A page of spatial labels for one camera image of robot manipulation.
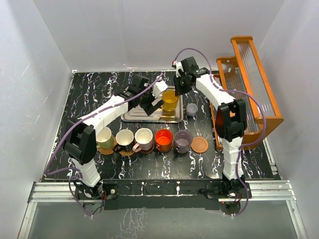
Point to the clear jar of paperclips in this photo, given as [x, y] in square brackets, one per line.
[191, 110]

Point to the woven rattan coaster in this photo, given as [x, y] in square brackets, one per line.
[126, 152]
[106, 151]

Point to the orange red mug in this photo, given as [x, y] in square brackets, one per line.
[163, 140]

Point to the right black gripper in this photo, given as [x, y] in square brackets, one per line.
[179, 91]

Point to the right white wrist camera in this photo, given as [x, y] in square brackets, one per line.
[179, 71]

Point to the dark brown wooden coaster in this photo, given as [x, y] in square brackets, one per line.
[147, 151]

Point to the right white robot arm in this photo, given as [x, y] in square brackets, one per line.
[230, 121]

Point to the lilac mug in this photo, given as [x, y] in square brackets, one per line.
[182, 141]

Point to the pink mug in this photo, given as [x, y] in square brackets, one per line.
[143, 139]

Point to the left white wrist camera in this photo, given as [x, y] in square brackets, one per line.
[158, 88]

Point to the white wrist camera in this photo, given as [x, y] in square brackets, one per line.
[179, 71]
[158, 88]

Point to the black mug white inside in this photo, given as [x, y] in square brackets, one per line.
[125, 141]

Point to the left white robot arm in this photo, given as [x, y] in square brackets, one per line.
[80, 143]

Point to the cream yellow mug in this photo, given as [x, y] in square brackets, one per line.
[105, 139]

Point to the aluminium frame rail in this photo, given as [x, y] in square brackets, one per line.
[271, 213]

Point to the silver metal tray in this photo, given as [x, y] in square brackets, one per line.
[159, 116]

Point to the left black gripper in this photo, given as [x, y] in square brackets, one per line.
[150, 109]

